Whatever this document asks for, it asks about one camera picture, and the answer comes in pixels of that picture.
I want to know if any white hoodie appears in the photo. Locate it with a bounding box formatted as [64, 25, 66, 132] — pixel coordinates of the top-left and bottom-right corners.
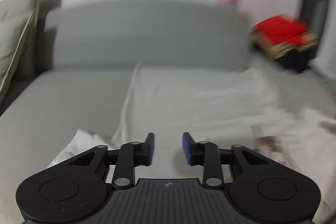
[52, 65, 335, 223]

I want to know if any grey sofa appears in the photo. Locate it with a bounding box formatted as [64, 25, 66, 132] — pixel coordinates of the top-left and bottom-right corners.
[0, 0, 336, 224]

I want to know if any black folded garment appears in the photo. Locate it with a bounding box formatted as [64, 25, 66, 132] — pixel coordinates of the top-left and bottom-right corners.
[249, 40, 320, 75]

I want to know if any red folded garment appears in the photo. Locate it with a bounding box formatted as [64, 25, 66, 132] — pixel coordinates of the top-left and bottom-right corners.
[253, 14, 310, 46]

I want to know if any tan folded garment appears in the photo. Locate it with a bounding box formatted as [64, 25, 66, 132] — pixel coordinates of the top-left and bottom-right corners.
[251, 32, 320, 60]

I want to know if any front grey throw pillow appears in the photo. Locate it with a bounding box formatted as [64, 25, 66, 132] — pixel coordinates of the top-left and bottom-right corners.
[1, 0, 40, 101]

